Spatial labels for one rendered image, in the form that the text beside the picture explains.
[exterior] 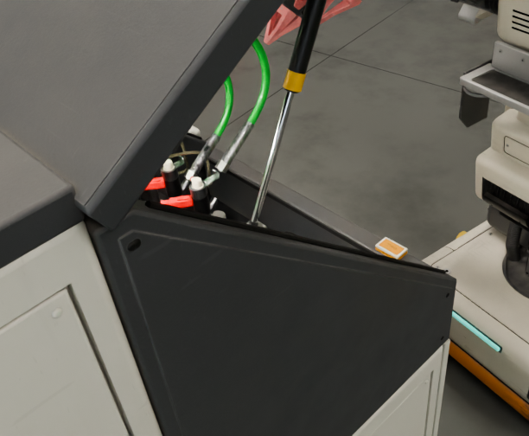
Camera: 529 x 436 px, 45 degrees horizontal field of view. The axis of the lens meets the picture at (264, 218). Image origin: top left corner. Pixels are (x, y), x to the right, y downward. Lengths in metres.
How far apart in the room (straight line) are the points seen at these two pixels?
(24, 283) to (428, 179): 2.55
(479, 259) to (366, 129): 1.29
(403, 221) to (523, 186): 1.13
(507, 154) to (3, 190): 1.37
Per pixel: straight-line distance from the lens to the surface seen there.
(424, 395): 1.33
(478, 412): 2.15
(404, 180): 2.93
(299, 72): 0.64
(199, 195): 1.07
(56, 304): 0.54
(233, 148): 1.09
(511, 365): 1.98
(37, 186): 0.50
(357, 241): 1.21
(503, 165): 1.68
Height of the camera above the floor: 1.77
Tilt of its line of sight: 40 degrees down
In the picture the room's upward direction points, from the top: 7 degrees counter-clockwise
